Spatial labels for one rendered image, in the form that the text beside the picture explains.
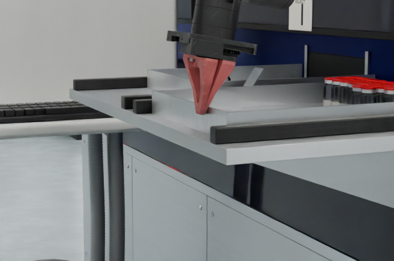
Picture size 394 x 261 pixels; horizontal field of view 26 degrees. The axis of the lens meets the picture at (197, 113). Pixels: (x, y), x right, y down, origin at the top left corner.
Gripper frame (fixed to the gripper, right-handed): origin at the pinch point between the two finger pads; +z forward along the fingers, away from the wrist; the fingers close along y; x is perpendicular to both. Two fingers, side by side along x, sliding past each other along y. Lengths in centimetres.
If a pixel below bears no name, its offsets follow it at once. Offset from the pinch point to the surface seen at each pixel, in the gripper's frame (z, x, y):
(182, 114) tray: 1.7, 7.5, 0.9
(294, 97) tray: -2.3, 19.0, 24.9
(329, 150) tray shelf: 2.4, -11.4, 12.7
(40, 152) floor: 76, 462, 104
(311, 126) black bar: 0.0, -8.5, 11.4
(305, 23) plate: -16, 38, 36
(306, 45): -12, 51, 45
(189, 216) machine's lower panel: 34, 94, 46
